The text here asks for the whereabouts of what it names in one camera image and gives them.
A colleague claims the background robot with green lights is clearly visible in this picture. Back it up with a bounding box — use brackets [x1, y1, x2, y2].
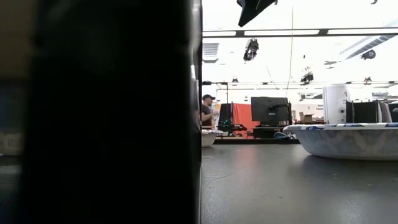
[218, 103, 248, 138]

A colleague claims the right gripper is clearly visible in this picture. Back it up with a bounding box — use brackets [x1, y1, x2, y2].
[236, 0, 277, 27]

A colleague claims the white cylindrical appliance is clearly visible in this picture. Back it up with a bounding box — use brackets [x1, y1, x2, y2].
[322, 84, 354, 125]

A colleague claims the ceiling air vent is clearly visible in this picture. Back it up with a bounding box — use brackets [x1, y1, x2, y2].
[202, 42, 220, 63]

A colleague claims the orange partition screen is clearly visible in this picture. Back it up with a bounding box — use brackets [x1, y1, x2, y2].
[231, 103, 261, 138]

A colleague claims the cardboard box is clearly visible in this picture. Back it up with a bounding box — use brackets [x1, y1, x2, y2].
[298, 111, 315, 124]

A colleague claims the black ceiling-hung camera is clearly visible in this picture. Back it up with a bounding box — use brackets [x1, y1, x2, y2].
[243, 38, 260, 62]

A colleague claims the black folding panel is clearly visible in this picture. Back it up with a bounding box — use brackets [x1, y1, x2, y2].
[345, 100, 382, 124]

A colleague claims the black table mat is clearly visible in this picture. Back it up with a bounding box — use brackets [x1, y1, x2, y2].
[201, 143, 398, 224]

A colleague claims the ceiling duct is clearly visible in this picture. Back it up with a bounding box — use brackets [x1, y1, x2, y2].
[344, 34, 398, 60]

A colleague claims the black background monitor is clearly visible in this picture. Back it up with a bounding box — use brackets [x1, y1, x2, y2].
[251, 96, 293, 127]

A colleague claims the person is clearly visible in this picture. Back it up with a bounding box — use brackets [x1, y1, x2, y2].
[200, 94, 219, 130]

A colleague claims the blue patterned paper bowl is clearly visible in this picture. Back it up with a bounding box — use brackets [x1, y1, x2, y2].
[282, 122, 398, 161]
[201, 129, 224, 148]

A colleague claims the thin hanging cable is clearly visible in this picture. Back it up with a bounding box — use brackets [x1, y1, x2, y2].
[285, 6, 294, 98]

